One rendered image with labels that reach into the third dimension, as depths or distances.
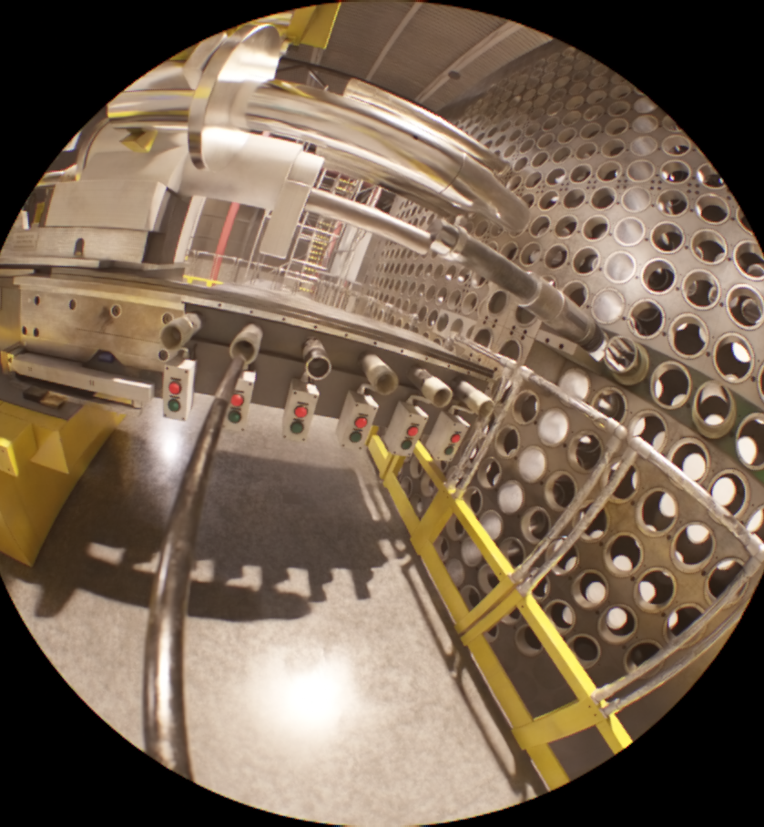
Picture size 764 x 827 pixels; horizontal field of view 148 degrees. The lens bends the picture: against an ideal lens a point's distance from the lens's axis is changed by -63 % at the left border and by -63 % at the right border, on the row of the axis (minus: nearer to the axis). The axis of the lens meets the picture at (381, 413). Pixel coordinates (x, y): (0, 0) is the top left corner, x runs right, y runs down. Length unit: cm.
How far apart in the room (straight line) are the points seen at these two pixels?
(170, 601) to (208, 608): 96
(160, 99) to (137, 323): 59
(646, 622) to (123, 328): 243
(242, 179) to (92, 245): 53
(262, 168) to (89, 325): 68
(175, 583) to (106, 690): 96
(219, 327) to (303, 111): 58
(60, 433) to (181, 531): 74
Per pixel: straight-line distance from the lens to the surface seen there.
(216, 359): 85
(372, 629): 122
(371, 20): 1118
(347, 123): 71
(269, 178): 95
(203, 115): 64
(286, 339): 84
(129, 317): 95
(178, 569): 21
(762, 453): 231
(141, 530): 138
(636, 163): 268
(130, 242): 106
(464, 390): 97
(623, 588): 182
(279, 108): 72
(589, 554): 186
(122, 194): 94
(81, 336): 107
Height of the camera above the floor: 105
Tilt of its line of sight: 21 degrees down
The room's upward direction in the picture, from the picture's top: 21 degrees clockwise
